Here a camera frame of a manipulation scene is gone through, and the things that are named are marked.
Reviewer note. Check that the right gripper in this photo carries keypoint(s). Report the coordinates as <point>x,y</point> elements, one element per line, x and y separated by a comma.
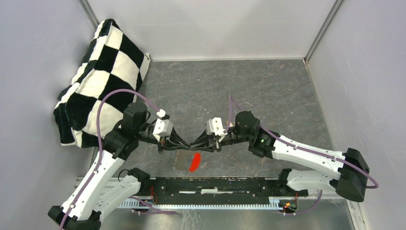
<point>203,138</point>

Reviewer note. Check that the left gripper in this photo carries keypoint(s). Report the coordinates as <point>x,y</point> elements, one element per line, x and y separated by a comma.
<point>174,142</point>

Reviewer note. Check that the red key tag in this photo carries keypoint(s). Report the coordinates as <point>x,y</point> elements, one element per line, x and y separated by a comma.
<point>195,163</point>

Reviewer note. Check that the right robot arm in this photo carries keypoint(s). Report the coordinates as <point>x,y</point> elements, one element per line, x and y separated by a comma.
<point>345,173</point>

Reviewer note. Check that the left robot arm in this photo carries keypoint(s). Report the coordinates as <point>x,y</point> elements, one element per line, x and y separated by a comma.
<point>87,207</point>

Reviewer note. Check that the left electronics board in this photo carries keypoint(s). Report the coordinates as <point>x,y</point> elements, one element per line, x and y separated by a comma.
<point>151,199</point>

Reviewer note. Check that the electronics board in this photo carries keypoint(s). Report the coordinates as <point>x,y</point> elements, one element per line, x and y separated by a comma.
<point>151,199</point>
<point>290,207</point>

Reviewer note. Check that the black white checkered pillow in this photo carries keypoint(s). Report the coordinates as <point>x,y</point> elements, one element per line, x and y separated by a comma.
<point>112,62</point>

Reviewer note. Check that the right electronics board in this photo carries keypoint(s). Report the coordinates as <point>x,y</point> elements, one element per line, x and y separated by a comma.
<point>290,207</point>

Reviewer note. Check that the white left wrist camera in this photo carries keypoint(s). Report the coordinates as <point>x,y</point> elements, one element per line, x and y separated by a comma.
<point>163,126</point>

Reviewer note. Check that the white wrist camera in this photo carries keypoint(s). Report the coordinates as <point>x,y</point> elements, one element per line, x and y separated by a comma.
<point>215,127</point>
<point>163,126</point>

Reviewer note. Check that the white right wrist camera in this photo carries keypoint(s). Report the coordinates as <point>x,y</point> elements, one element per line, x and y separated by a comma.
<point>215,127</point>

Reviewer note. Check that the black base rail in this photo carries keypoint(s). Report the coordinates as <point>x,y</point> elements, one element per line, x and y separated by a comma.
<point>216,190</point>

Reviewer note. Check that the white toothed cable duct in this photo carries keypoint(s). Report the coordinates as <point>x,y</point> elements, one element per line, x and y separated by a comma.
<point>273,204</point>

